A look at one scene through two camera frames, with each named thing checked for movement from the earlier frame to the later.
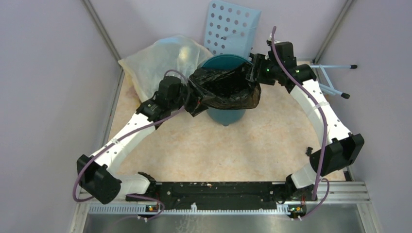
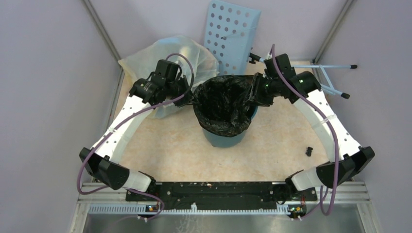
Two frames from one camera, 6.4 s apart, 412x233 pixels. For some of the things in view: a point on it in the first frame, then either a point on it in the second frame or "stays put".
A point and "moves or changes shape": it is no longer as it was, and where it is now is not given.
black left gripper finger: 200,92 → 188,97
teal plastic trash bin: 226,117 → 221,141
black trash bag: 227,88 moves or changes shape
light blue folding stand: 330,90 stays put
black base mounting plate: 182,195 stays put
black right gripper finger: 254,74 → 261,99
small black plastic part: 309,151 stays put
